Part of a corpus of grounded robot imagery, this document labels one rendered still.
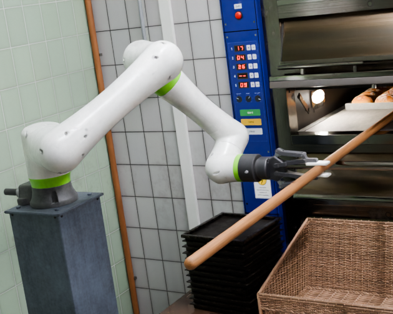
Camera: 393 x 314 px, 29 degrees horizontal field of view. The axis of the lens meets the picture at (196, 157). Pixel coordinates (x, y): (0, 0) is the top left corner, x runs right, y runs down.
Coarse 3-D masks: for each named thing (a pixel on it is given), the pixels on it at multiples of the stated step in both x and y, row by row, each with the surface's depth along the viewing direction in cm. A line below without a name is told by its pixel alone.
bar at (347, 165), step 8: (288, 168) 261; (296, 168) 260; (304, 168) 258; (328, 168) 253; (336, 168) 252; (344, 168) 250; (352, 168) 249; (360, 168) 247; (368, 168) 246; (376, 168) 244; (384, 168) 243; (392, 168) 242
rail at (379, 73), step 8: (344, 72) 266; (352, 72) 265; (360, 72) 263; (368, 72) 262; (376, 72) 260; (384, 72) 259; (392, 72) 257; (272, 80) 281; (280, 80) 279; (288, 80) 278
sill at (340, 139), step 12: (300, 132) 302; (312, 132) 299; (324, 132) 296; (336, 132) 293; (348, 132) 290; (360, 132) 288; (384, 132) 282; (300, 144) 298; (312, 144) 295; (324, 144) 293; (336, 144) 290; (372, 144) 283; (384, 144) 280
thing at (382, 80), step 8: (296, 80) 276; (304, 80) 274; (312, 80) 273; (320, 80) 271; (328, 80) 270; (336, 80) 268; (344, 80) 267; (352, 80) 265; (360, 80) 264; (368, 80) 262; (376, 80) 261; (384, 80) 259; (392, 80) 258
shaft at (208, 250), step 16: (368, 128) 278; (352, 144) 261; (336, 160) 247; (304, 176) 227; (288, 192) 216; (256, 208) 202; (272, 208) 206; (240, 224) 192; (224, 240) 184; (192, 256) 174; (208, 256) 178
